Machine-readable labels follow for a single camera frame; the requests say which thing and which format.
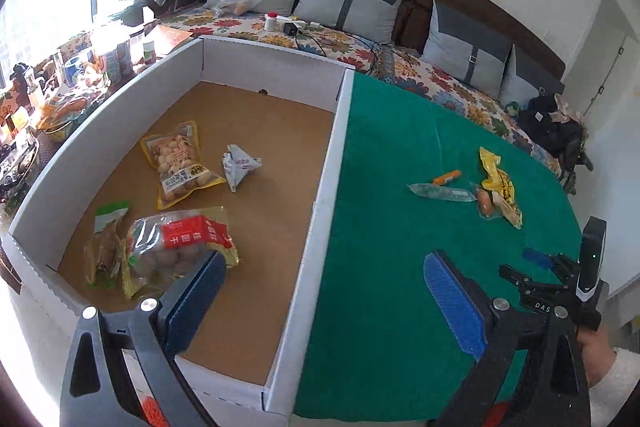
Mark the dried fish packet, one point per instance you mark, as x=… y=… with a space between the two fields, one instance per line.
x=105 y=252

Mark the clear tube candy packet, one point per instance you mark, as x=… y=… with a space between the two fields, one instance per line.
x=442 y=193

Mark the white triangular snack packet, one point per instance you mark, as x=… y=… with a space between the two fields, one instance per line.
x=240 y=167

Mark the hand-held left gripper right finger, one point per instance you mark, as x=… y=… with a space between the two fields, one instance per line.
x=452 y=302

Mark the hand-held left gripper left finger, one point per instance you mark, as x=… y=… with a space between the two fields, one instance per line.
x=195 y=302

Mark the orange sausage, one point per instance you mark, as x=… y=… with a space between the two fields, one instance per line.
x=446 y=178

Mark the beige cloth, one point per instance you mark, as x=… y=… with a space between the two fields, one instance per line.
x=567 y=107

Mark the white cardboard box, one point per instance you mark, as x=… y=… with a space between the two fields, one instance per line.
x=280 y=207

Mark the person's right forearm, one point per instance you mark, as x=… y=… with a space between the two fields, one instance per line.
x=617 y=387

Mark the red label snack packet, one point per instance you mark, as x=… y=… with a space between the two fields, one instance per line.
x=170 y=242

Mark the black bag with clothes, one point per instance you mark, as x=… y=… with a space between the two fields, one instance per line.
x=550 y=132

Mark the yellow snack packet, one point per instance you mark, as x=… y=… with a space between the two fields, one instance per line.
x=500 y=179

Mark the white bottle red cap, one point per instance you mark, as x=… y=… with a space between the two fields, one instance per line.
x=272 y=23

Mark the white power strip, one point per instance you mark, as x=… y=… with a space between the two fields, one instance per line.
x=307 y=24

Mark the cluster of bottles and jars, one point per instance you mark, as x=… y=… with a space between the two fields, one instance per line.
x=75 y=77

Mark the black power adapter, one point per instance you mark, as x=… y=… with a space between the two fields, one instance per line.
x=290 y=29

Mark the small sausage clear packet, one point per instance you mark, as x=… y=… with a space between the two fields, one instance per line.
x=484 y=203

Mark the floral bedsheet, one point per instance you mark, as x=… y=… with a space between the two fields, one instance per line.
x=440 y=79

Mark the person's right hand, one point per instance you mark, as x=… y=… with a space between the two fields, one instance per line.
x=597 y=352

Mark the white door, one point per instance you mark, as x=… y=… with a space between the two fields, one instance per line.
x=610 y=57

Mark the brown board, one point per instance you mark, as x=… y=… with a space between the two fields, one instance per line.
x=170 y=39

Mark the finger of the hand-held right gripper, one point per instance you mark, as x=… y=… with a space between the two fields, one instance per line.
x=537 y=256
x=515 y=278

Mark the yellow peanut packet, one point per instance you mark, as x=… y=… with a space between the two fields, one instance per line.
x=175 y=162

